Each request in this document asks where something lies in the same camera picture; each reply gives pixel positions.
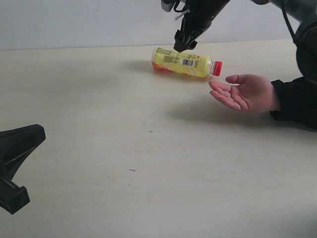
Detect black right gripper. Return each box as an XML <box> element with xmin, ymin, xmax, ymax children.
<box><xmin>160</xmin><ymin>0</ymin><xmax>229</xmax><ymax>52</ymax></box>

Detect yellow label bottle red cap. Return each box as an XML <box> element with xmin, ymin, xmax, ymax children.
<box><xmin>151</xmin><ymin>47</ymin><xmax>222</xmax><ymax>78</ymax></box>

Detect black sleeved forearm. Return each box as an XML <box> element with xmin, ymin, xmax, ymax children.
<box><xmin>269</xmin><ymin>77</ymin><xmax>317</xmax><ymax>129</ymax></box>

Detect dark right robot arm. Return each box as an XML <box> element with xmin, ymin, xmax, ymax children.
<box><xmin>160</xmin><ymin>0</ymin><xmax>317</xmax><ymax>81</ymax></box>

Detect open human hand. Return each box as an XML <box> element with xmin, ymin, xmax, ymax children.
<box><xmin>209</xmin><ymin>74</ymin><xmax>280</xmax><ymax>114</ymax></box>

